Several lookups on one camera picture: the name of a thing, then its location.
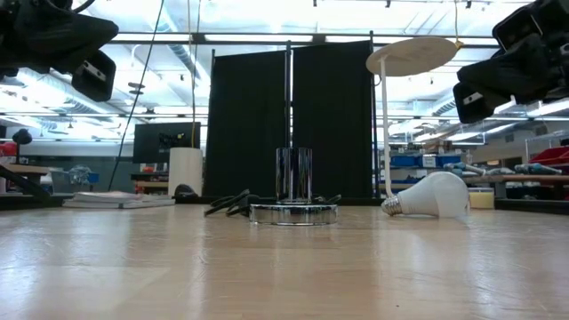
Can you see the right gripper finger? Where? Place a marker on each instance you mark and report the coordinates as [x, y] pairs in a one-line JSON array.
[[471, 106], [511, 71]]

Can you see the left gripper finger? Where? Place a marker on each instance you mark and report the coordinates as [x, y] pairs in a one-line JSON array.
[[71, 37], [95, 80]]

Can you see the white LED lightbulb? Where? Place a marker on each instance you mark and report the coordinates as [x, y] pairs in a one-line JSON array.
[[435, 195]]

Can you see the chrome lamp base with socket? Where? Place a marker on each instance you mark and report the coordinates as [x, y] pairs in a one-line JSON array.
[[293, 214]]

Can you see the grey-blue tool bundle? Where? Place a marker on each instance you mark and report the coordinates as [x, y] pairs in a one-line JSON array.
[[464, 168], [538, 169]]

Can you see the black monitor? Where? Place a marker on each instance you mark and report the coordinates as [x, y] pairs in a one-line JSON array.
[[149, 142]]

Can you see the black round-headed desk lamp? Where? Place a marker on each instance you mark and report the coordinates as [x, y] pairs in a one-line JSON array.
[[22, 136]]

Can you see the yellow candle jar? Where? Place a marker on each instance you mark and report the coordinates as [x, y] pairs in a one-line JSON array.
[[482, 200]]

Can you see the red plastic bin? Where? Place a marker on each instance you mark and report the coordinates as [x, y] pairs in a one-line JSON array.
[[553, 156]]

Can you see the clear plastic bag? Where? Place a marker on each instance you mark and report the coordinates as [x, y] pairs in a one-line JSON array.
[[80, 174]]

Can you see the small orange object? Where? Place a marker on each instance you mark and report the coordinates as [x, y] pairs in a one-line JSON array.
[[148, 169]]

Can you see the grey storage box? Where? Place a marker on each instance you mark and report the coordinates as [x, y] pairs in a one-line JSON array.
[[60, 181]]

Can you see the red rounded object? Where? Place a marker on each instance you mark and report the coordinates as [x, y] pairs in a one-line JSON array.
[[8, 149]]

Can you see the wooden table with black leg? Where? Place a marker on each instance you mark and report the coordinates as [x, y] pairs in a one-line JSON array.
[[22, 169]]

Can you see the stack of white papers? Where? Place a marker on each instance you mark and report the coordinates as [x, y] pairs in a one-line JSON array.
[[115, 200]]

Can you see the white cylindrical bin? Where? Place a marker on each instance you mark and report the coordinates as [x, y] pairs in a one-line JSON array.
[[186, 171]]

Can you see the small black domed object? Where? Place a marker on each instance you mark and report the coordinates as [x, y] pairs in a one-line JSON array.
[[186, 192]]

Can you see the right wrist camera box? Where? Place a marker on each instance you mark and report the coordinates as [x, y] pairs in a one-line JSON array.
[[518, 26]]

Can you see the white round pedestal table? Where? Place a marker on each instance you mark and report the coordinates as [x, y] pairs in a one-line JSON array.
[[413, 55]]

